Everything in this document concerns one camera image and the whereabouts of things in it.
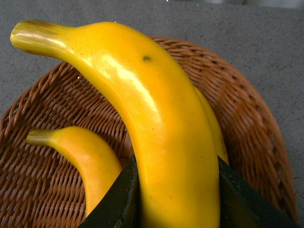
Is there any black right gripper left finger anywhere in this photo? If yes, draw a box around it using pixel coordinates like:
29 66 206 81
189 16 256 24
79 156 139 228

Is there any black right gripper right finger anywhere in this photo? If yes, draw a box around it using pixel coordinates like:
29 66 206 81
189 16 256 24
218 158 299 228

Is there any yellow banana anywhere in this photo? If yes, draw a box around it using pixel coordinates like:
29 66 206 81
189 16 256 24
10 20 220 228
26 126 122 215
194 87 229 164

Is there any right brown wicker basket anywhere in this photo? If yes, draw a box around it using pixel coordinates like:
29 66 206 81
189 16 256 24
0 37 298 228

